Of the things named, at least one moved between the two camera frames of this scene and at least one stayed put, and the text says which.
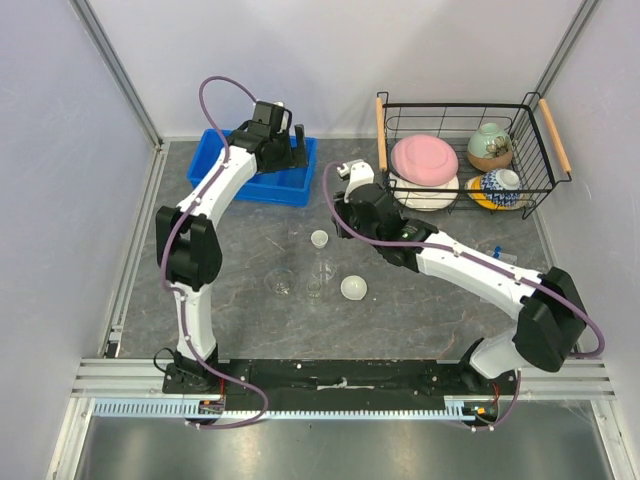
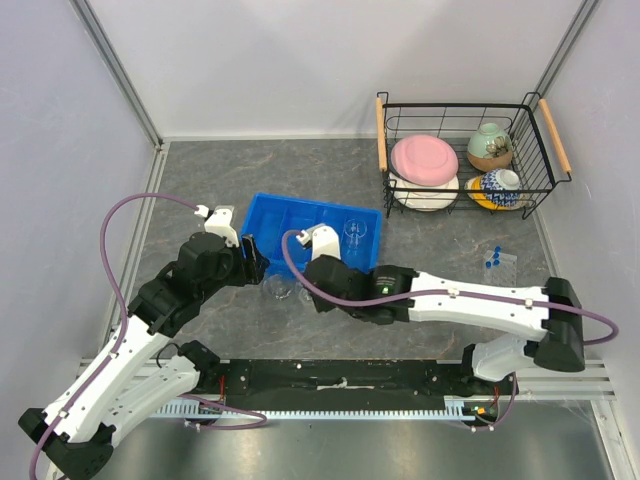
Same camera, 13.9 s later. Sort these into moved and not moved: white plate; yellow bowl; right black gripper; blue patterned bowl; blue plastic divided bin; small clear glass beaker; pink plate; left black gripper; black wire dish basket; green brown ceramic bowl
Moved: right black gripper; small clear glass beaker; blue plastic divided bin; left black gripper
Not moved: green brown ceramic bowl; white plate; yellow bowl; black wire dish basket; pink plate; blue patterned bowl
